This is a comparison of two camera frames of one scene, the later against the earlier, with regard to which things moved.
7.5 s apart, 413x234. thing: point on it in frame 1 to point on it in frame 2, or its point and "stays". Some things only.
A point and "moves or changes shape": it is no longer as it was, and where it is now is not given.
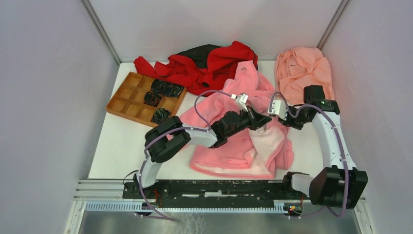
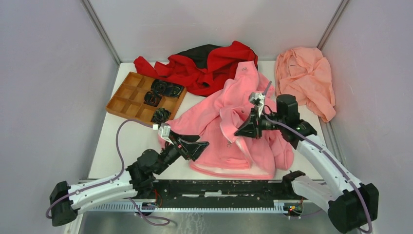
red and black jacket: x=200 y=69 stays
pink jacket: x=255 y=153 moves or changes shape
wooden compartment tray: x=128 y=101 stays
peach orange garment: x=299 y=67 stays
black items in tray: x=160 y=114 stays
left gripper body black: x=248 y=119 to x=184 y=149
